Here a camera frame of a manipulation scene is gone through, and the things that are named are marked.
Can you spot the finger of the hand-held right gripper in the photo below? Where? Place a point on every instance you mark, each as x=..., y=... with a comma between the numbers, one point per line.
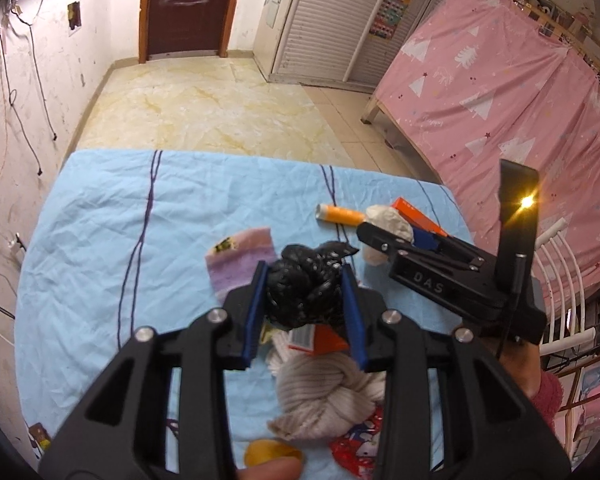
x=426, y=240
x=380, y=240

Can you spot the dark red door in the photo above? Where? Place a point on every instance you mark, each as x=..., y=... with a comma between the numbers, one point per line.
x=190, y=20

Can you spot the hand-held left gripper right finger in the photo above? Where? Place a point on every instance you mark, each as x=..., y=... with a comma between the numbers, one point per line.
x=353, y=320

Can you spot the yellow plastic piece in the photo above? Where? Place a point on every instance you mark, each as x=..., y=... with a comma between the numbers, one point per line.
x=270, y=451

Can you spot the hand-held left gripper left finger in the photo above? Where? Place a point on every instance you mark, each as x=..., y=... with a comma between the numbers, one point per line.
x=256, y=310

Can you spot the white crumpled paper ball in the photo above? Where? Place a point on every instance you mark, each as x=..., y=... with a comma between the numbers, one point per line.
x=390, y=220

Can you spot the white louvred wardrobe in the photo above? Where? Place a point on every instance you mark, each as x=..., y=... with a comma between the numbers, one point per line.
x=320, y=25

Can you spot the light blue tablecloth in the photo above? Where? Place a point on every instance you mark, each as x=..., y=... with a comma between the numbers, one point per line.
x=105, y=260

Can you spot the wooden bed frame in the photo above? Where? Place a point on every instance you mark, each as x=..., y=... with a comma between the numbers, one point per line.
x=380, y=115

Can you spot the person's right hand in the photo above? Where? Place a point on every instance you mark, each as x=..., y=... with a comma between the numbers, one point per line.
x=520, y=367

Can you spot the wall outlet box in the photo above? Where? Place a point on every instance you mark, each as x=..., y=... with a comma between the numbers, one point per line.
x=74, y=15

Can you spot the red printed wrapper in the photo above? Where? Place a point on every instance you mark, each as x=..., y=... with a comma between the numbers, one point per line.
x=355, y=450

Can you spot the black plastic bag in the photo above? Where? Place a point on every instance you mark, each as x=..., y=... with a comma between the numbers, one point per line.
x=300, y=285

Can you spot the purple striped sock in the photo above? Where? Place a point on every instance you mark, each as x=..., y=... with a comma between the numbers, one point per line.
x=240, y=255

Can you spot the person's left hand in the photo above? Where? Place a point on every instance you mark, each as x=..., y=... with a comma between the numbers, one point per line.
x=275, y=471

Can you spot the colourful wall poster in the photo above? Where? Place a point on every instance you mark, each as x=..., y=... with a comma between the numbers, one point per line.
x=392, y=5

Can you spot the orange thread spool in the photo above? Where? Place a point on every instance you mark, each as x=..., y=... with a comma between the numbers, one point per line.
x=342, y=214

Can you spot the small orange white carton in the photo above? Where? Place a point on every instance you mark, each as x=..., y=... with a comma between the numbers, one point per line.
x=330, y=342

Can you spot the pink patterned bed sheet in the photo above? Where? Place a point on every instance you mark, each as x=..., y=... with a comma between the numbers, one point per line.
x=480, y=85

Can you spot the orange cardboard box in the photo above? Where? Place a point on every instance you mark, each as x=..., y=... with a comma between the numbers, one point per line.
x=415, y=212

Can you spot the beige knitted sock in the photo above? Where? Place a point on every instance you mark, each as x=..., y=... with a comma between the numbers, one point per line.
x=320, y=390

